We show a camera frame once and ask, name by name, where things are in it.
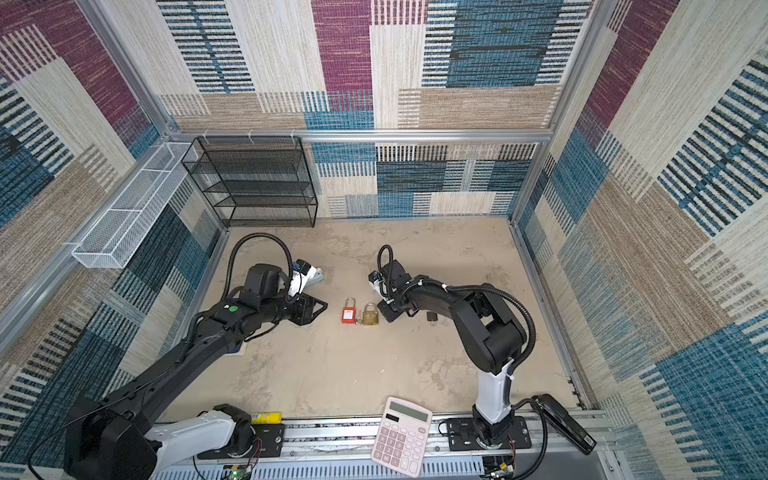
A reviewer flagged black wire mesh shelf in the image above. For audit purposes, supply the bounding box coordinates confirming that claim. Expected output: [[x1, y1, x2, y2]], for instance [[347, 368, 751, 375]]
[[181, 136, 318, 228]]

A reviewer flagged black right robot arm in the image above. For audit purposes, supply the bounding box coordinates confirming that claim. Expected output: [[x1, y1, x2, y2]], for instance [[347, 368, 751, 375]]
[[369, 245, 596, 455]]

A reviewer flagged white wire mesh basket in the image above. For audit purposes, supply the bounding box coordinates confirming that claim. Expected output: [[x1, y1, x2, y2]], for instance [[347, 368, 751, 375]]
[[72, 142, 190, 269]]

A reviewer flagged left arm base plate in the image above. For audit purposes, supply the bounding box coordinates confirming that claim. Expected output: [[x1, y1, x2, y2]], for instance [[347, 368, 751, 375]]
[[196, 424, 286, 460]]

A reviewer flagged brass padlock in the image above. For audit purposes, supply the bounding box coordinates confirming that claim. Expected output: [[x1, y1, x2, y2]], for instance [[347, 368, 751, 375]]
[[361, 303, 379, 326]]

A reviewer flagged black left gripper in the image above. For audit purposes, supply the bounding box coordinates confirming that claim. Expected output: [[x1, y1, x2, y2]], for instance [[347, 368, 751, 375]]
[[261, 288, 328, 325]]

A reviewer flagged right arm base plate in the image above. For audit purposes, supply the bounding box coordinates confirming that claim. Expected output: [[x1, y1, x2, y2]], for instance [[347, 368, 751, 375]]
[[444, 416, 532, 451]]

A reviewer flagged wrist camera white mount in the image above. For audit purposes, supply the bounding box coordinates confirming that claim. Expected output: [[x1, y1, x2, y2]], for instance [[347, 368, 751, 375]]
[[288, 259, 314, 298], [368, 271, 387, 299]]

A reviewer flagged pink calculator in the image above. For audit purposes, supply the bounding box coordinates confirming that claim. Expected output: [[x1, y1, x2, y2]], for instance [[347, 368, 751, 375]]
[[371, 397, 433, 478]]

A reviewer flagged blue and white stapler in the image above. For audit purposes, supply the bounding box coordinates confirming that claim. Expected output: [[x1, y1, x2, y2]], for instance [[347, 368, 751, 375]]
[[306, 267, 324, 285]]

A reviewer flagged yellow label block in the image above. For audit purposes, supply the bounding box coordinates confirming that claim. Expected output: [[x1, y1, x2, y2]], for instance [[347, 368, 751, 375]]
[[251, 412, 282, 425]]

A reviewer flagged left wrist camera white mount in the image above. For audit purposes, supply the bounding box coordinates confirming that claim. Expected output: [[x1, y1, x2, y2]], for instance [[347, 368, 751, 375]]
[[288, 259, 314, 298]]

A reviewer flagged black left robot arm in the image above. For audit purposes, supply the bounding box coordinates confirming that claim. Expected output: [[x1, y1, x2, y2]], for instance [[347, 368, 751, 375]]
[[26, 232, 328, 479]]

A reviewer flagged red padlock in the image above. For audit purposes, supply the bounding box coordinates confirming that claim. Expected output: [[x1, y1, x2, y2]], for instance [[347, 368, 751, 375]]
[[341, 297, 357, 325]]

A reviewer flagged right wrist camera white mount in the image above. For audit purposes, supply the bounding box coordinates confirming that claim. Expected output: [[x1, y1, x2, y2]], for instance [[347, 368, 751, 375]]
[[368, 271, 387, 299]]

